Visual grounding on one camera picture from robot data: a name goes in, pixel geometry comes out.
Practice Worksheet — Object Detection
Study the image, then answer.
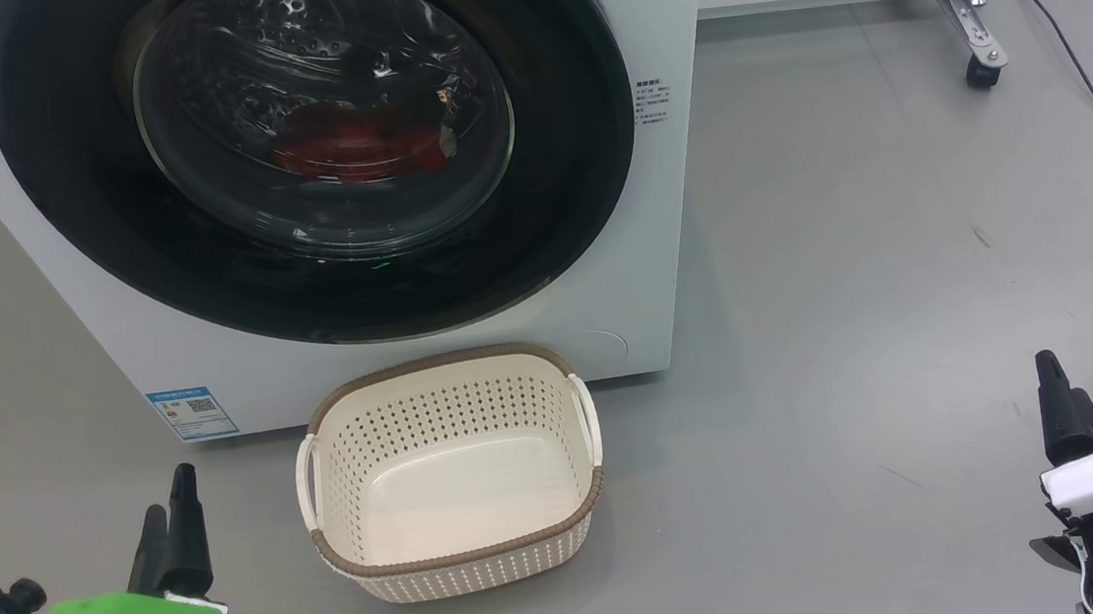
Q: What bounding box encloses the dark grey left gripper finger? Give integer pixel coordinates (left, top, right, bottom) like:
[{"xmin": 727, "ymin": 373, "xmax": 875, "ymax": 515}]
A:
[
  {"xmin": 157, "ymin": 462, "xmax": 217, "ymax": 600},
  {"xmin": 121, "ymin": 504, "xmax": 174, "ymax": 593}
]

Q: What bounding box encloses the black round washer door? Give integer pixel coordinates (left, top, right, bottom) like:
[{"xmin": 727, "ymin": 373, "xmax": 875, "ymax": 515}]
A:
[{"xmin": 0, "ymin": 0, "xmax": 652, "ymax": 375}]

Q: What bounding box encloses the red garment with white stripes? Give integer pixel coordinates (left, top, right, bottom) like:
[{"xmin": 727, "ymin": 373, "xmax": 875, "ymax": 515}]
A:
[{"xmin": 270, "ymin": 93, "xmax": 456, "ymax": 188}]

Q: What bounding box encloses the cream perforated laundry basket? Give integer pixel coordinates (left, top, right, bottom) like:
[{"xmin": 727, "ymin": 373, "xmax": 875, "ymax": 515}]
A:
[{"xmin": 286, "ymin": 336, "xmax": 616, "ymax": 613}]

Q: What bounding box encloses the white front-load washing machine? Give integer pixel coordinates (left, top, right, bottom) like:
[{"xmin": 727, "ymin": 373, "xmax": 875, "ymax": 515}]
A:
[{"xmin": 0, "ymin": 0, "xmax": 743, "ymax": 459}]

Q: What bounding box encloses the blue energy label sticker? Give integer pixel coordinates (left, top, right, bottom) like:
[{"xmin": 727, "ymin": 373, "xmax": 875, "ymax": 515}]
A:
[{"xmin": 145, "ymin": 382, "xmax": 240, "ymax": 444}]

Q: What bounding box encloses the black caster wheel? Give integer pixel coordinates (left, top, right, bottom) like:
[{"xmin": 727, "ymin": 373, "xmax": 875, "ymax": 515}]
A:
[{"xmin": 965, "ymin": 54, "xmax": 1005, "ymax": 91}]

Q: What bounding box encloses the small text sticker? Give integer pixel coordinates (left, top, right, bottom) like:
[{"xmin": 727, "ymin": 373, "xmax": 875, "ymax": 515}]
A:
[{"xmin": 633, "ymin": 77, "xmax": 675, "ymax": 128}]

